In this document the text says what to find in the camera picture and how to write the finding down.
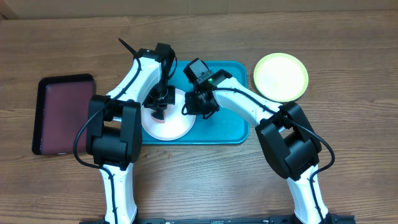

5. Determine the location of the pink green sponge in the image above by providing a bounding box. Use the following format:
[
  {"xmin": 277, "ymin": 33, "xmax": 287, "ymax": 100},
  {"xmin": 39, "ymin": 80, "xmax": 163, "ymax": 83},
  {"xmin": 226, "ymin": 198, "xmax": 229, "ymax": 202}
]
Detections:
[{"xmin": 151, "ymin": 110, "xmax": 165, "ymax": 123}]

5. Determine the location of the white plate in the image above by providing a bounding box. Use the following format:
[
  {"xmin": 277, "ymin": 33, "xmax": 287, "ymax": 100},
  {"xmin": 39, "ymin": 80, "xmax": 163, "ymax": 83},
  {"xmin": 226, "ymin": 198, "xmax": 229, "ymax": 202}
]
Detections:
[{"xmin": 141, "ymin": 88, "xmax": 196, "ymax": 141}]

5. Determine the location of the yellow-green plate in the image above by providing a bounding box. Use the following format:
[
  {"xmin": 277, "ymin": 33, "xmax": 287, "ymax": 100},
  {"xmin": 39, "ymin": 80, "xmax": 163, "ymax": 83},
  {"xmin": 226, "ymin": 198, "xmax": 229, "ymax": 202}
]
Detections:
[{"xmin": 253, "ymin": 53, "xmax": 309, "ymax": 103}]

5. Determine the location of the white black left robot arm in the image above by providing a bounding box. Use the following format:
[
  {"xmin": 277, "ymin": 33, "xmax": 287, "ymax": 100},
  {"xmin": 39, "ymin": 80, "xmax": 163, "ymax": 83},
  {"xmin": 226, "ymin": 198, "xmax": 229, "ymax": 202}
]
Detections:
[{"xmin": 86, "ymin": 44, "xmax": 177, "ymax": 223}]

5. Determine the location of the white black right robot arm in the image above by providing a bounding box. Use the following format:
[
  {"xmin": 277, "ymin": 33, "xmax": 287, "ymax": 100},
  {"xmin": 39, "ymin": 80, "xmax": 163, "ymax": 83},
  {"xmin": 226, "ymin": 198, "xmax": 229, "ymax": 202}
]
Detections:
[{"xmin": 182, "ymin": 68, "xmax": 331, "ymax": 223}]

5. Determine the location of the teal plastic tray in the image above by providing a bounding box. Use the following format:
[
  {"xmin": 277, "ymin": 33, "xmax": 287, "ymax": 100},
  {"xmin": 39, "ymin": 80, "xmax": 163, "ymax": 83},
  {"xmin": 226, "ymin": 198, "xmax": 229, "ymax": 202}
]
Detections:
[{"xmin": 142, "ymin": 61, "xmax": 249, "ymax": 145}]

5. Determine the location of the black dark red tray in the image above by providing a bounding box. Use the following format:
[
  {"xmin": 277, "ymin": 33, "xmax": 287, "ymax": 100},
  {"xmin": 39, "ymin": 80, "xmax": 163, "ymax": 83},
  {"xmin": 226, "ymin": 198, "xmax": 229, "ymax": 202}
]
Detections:
[{"xmin": 32, "ymin": 73, "xmax": 96, "ymax": 155}]

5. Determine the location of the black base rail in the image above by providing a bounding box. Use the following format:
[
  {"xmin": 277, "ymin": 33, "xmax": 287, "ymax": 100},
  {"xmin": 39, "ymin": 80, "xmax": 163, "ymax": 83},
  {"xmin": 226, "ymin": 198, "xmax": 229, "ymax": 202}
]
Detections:
[{"xmin": 133, "ymin": 214, "xmax": 356, "ymax": 224}]

